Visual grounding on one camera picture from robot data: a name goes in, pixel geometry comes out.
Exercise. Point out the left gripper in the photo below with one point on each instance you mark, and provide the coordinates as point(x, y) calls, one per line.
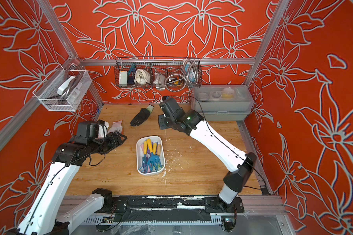
point(115, 140)

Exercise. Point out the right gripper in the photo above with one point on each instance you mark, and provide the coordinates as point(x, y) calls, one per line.
point(162, 118)

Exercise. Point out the blue fork yellow handle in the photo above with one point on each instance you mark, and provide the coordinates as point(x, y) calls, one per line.
point(155, 146)

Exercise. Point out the green rake wooden handle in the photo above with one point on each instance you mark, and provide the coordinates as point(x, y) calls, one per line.
point(159, 165)

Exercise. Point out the blue rake yellow handle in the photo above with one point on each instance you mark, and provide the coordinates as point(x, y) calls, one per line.
point(153, 159)
point(144, 166)

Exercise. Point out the white oval storage tray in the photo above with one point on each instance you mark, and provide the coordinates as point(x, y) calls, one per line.
point(139, 158)

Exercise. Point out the purple rake pink handle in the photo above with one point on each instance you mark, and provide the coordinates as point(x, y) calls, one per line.
point(142, 150)

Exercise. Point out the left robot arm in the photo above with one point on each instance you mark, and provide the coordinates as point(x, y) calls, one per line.
point(42, 218)

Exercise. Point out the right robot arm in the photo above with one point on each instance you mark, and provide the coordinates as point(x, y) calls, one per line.
point(240, 165)

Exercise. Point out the grey plastic tool box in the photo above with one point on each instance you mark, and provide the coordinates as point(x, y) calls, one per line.
point(222, 102)

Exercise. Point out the white box in basket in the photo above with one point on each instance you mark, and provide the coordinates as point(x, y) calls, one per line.
point(123, 76)

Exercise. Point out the red white work glove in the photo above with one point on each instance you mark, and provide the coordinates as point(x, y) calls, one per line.
point(116, 127)

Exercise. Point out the black work glove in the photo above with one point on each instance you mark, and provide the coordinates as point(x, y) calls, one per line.
point(142, 116)

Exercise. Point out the white cloth in basket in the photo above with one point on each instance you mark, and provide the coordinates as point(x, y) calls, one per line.
point(142, 77)

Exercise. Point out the white device in side basket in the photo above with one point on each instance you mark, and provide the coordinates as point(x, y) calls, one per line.
point(64, 85)

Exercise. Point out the black wire wall basket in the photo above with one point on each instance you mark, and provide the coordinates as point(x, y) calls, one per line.
point(167, 73)

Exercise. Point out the white wire side basket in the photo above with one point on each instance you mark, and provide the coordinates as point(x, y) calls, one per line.
point(69, 101)

